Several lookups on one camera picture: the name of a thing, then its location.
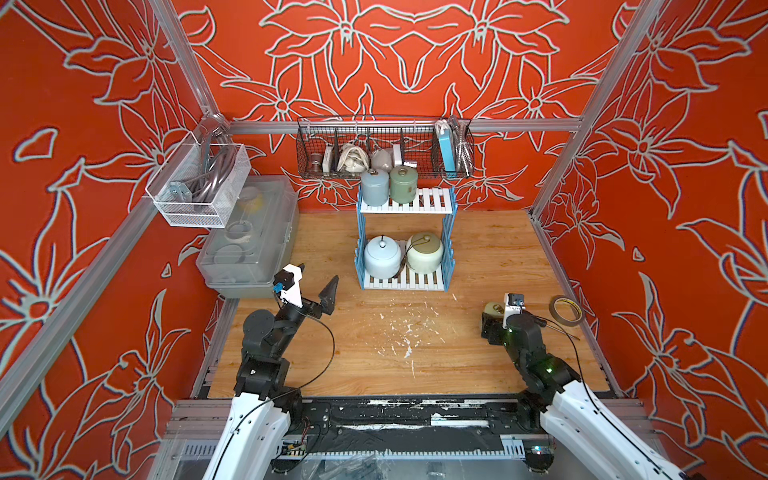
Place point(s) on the translucent plastic storage box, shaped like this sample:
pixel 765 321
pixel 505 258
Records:
pixel 240 260

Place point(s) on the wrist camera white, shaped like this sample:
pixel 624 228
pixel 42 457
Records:
pixel 514 305
pixel 286 285

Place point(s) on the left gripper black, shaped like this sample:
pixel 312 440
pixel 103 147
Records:
pixel 325 299

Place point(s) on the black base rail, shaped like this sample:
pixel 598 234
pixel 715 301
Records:
pixel 419 426

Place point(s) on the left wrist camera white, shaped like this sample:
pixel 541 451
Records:
pixel 286 285

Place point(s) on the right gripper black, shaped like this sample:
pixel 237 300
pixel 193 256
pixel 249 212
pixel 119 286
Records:
pixel 493 323

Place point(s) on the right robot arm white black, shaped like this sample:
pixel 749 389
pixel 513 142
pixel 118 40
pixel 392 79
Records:
pixel 561 404

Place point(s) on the cream round ceramic jar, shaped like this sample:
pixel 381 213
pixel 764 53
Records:
pixel 424 252

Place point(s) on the brown tape roll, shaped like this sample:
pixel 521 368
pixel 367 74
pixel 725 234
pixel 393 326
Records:
pixel 566 311

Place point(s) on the cream cloth in basket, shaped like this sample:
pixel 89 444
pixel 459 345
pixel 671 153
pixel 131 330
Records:
pixel 353 159

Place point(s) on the green tea canister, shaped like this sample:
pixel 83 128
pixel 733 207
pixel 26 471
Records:
pixel 403 184

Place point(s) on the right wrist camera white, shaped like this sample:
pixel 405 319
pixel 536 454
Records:
pixel 514 305

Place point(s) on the blue white picket shelf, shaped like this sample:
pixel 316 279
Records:
pixel 429 201

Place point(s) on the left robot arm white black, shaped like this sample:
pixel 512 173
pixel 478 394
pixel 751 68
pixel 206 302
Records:
pixel 264 409

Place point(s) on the black wire wall basket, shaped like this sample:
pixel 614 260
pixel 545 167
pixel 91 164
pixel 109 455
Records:
pixel 390 141

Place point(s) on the yellow tea canister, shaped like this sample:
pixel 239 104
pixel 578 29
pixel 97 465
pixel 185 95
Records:
pixel 494 310

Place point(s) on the grey-blue tea canister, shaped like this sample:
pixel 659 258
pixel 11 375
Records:
pixel 375 187

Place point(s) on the blue box in basket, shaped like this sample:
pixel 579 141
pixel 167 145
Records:
pixel 445 141

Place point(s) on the pale blue round ceramic jar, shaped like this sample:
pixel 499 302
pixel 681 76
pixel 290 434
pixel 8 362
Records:
pixel 382 257

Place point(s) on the clear plastic wall basket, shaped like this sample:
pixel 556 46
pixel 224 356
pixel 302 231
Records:
pixel 200 184

